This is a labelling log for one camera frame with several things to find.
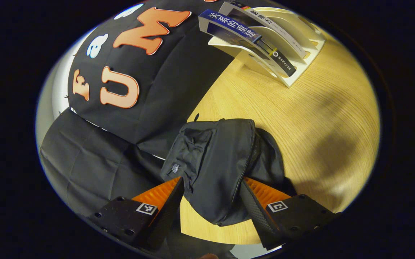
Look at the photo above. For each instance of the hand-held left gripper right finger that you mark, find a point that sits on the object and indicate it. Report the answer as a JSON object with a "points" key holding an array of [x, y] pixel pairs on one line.
{"points": [[256, 216]]}

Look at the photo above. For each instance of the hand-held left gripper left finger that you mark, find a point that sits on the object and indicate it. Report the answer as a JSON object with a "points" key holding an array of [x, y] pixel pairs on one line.
{"points": [[168, 216]]}

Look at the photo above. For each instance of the black schoolbag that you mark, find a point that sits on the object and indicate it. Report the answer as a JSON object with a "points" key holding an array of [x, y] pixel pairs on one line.
{"points": [[218, 162]]}

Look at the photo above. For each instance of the white bookshelf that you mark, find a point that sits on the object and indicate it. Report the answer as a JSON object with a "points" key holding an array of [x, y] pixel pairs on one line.
{"points": [[301, 39]]}

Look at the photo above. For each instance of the blue cover book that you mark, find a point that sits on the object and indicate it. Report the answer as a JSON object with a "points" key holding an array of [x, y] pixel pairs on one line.
{"points": [[236, 27]]}

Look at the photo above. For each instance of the white spine book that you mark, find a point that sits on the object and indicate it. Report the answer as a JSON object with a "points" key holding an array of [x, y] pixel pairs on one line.
{"points": [[268, 23]]}

